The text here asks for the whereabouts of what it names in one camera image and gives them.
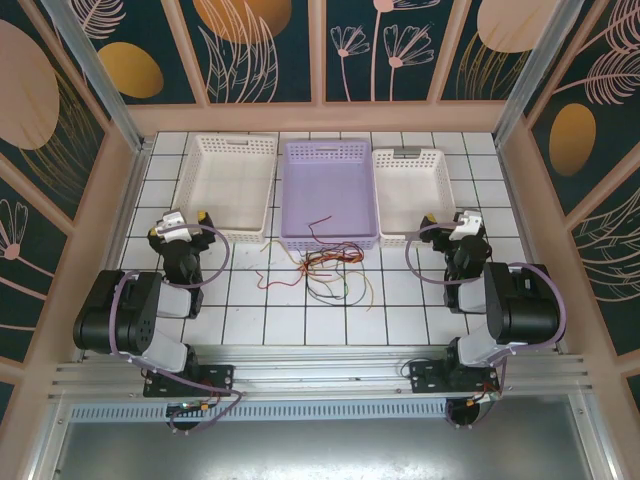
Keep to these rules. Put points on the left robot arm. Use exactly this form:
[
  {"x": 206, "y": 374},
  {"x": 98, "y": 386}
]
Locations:
[{"x": 125, "y": 310}]

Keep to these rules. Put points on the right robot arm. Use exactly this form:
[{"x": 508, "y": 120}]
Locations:
[{"x": 520, "y": 305}]

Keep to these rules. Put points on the large white perforated basket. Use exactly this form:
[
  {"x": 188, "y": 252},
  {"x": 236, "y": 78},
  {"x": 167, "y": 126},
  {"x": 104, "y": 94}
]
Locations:
[{"x": 225, "y": 185}]

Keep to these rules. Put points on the purple perforated basket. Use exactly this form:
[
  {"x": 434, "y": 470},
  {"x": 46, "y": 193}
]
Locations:
[{"x": 327, "y": 190}]

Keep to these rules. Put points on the grey metal sheet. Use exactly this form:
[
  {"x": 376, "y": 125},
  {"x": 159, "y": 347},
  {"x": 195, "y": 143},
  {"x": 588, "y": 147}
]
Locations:
[{"x": 325, "y": 450}]

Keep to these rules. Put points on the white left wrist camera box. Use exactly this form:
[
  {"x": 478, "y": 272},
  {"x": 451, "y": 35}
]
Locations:
[{"x": 172, "y": 226}]

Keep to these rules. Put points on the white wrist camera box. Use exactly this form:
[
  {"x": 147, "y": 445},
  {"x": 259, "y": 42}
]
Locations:
[
  {"x": 466, "y": 225},
  {"x": 172, "y": 226}
]

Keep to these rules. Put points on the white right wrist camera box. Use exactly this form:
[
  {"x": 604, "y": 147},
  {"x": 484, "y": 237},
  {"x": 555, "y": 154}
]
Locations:
[{"x": 466, "y": 225}]

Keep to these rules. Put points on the aluminium side rail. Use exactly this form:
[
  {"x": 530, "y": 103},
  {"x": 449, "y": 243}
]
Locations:
[
  {"x": 520, "y": 210},
  {"x": 131, "y": 210}
]

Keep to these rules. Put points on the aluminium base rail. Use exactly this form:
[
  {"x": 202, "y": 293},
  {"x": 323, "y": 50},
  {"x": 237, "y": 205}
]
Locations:
[{"x": 325, "y": 370}]

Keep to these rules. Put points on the aluminium frame post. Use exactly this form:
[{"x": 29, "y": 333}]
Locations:
[
  {"x": 535, "y": 70},
  {"x": 95, "y": 75}
]

